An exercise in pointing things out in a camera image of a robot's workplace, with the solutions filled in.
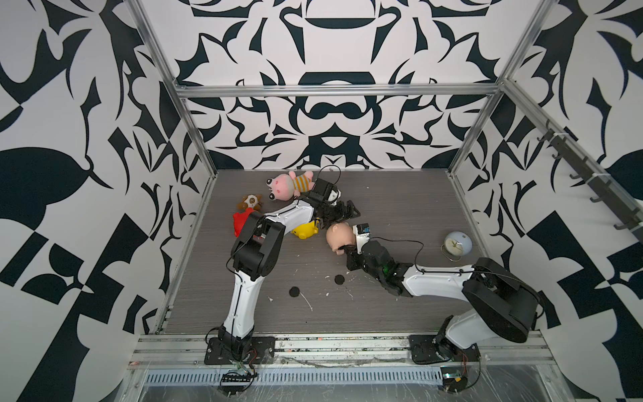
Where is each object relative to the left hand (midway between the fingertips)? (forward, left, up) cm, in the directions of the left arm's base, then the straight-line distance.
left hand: (352, 214), depth 96 cm
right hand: (-12, +4, 0) cm, 13 cm away
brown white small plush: (+11, +41, -4) cm, 42 cm away
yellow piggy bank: (-5, +17, -2) cm, 18 cm away
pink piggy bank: (-10, +6, +2) cm, 12 cm away
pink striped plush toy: (+16, +27, -2) cm, 31 cm away
